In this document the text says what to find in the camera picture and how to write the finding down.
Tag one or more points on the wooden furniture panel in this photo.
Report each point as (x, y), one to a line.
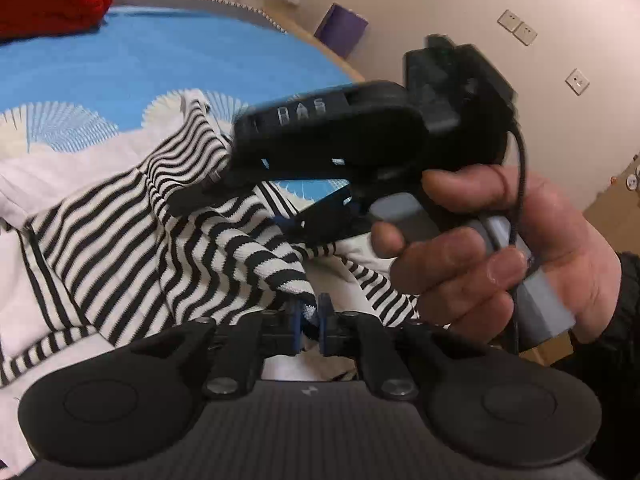
(612, 210)

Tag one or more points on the black white striped top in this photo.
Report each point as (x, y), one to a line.
(125, 220)

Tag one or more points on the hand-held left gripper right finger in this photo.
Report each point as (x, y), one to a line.
(325, 322)

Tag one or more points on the person's right hand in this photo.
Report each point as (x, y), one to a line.
(565, 240)

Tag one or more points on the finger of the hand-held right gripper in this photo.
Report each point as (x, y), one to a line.
(320, 212)
(200, 195)

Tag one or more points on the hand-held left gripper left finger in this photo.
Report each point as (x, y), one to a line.
(296, 327)

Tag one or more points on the purple box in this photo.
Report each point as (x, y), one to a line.
(341, 29)

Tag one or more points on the blue patterned bed sheet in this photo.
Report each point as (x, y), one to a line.
(150, 60)

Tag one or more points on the person's right forearm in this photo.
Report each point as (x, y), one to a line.
(600, 385)

